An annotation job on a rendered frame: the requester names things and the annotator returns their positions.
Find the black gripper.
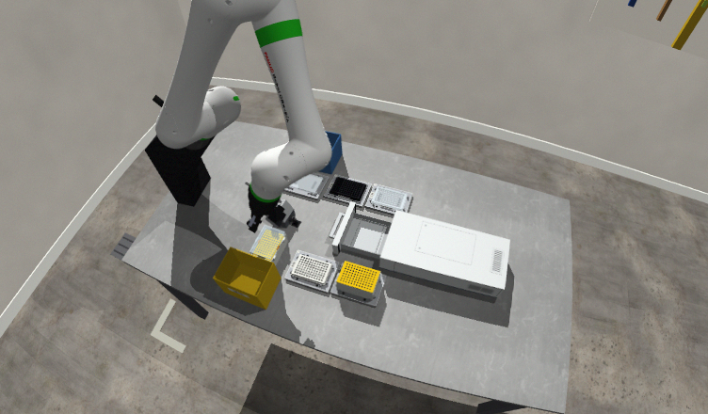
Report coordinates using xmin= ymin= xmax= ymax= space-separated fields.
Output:
xmin=247 ymin=203 xmax=272 ymax=233

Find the yellow bin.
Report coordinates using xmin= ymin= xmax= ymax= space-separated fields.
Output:
xmin=213 ymin=247 xmax=281 ymax=310

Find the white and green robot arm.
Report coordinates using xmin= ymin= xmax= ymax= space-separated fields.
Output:
xmin=153 ymin=0 xmax=332 ymax=228

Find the blue bin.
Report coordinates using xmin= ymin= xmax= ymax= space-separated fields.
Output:
xmin=319 ymin=131 xmax=343 ymax=174

